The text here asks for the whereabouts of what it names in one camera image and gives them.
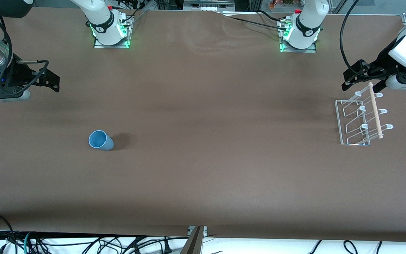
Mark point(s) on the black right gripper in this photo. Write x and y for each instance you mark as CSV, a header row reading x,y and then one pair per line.
x,y
13,74

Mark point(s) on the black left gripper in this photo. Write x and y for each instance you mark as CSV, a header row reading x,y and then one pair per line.
x,y
381,64

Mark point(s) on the blue plastic cup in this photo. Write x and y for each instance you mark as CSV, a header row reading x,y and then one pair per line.
x,y
100,140

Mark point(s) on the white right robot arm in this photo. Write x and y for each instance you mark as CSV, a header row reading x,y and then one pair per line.
x,y
101,19

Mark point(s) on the wooden rack rod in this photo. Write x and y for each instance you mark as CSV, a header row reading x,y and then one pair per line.
x,y
376,111

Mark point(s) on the brown table cover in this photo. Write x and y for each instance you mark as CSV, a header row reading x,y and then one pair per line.
x,y
203,141

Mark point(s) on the wooden table beam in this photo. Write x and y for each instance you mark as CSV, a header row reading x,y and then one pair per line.
x,y
193,243

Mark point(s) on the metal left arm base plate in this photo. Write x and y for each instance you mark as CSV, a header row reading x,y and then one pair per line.
x,y
308,50

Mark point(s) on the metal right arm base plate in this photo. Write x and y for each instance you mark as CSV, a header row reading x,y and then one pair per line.
x,y
99,45

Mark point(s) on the small metal bracket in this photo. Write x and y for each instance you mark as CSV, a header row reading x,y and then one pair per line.
x,y
190,230

